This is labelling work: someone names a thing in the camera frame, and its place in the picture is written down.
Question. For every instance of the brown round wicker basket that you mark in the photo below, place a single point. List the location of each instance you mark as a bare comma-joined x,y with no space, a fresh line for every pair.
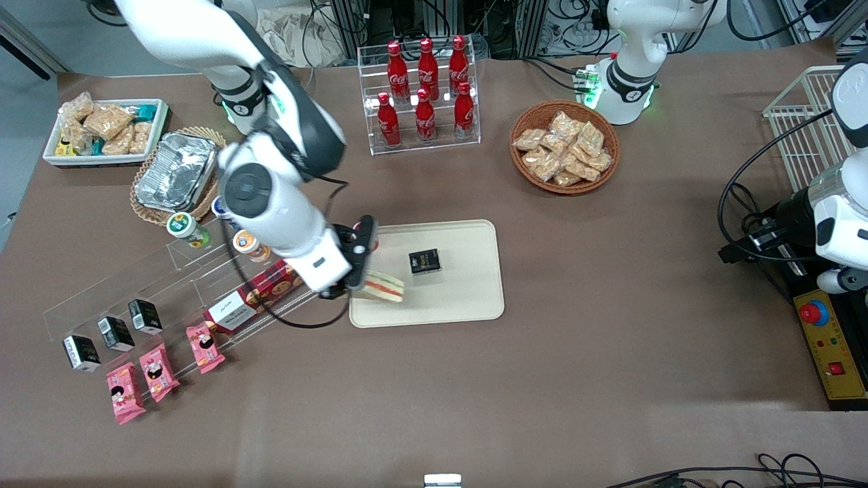
525,176

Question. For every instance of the crumpled beige paper bag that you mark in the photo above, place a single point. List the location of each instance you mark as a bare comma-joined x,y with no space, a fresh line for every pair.
298,37

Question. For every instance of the small orange-capped bottle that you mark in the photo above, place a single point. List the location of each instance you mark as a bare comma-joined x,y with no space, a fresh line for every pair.
247,245

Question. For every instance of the triangle sandwich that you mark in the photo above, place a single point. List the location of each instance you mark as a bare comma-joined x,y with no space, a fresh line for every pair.
385,286

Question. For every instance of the light oval wicker basket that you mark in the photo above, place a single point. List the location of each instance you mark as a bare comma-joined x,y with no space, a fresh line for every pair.
146,210

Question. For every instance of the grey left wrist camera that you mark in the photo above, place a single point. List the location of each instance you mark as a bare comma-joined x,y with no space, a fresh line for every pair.
841,280

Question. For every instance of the clear acrylic bottle rack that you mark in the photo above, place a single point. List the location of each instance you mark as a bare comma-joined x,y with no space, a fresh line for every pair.
441,146

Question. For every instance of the red cola bottle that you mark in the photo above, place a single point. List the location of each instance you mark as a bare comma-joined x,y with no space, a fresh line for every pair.
388,123
425,118
397,68
464,112
459,61
428,64

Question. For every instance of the pink snack pack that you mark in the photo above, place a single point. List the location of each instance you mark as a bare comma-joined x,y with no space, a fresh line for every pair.
125,393
159,371
205,347

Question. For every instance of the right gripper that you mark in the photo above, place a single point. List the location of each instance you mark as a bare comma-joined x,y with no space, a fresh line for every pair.
353,249

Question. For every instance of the clear-wrapped beige snack packet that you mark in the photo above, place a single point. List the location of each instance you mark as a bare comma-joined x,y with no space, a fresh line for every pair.
566,179
601,161
591,137
581,168
529,139
555,144
564,124
542,165

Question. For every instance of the beige plastic serving tray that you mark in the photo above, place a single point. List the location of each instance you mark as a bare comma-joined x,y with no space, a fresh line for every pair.
461,291

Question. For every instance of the white rectangular plastic bin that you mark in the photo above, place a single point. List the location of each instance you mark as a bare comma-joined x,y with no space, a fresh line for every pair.
157,129

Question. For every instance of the red cookie box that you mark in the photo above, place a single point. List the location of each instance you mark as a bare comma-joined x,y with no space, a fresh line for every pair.
234,315

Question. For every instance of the yellow emergency stop box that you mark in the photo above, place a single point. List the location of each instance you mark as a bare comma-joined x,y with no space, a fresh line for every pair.
831,346

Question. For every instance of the small green-capped bottle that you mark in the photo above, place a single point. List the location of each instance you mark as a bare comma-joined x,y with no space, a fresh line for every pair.
186,227

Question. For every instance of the small purple-capped bottle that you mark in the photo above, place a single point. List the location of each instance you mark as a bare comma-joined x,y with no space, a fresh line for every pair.
218,207

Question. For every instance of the teal snack packet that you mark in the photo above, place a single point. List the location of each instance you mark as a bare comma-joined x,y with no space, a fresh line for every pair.
144,112

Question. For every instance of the small black carton box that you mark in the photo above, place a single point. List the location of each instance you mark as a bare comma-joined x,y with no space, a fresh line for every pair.
145,316
425,261
81,352
115,332

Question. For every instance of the clear acrylic stepped shelf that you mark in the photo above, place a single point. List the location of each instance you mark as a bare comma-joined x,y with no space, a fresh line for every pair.
135,285

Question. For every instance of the small white device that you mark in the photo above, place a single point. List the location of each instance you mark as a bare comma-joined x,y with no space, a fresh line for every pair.
442,481

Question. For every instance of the yellow snack packet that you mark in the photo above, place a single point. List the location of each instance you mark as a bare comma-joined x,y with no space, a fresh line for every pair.
66,149

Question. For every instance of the bagged brown snack pack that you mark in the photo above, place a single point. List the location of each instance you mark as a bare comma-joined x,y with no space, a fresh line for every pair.
119,144
107,120
74,135
140,137
76,108

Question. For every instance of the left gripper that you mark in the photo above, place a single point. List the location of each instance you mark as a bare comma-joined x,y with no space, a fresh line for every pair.
791,217

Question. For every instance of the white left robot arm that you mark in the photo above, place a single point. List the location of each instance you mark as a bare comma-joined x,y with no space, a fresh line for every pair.
634,74

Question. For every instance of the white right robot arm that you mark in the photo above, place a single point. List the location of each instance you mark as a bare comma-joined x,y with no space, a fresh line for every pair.
203,34

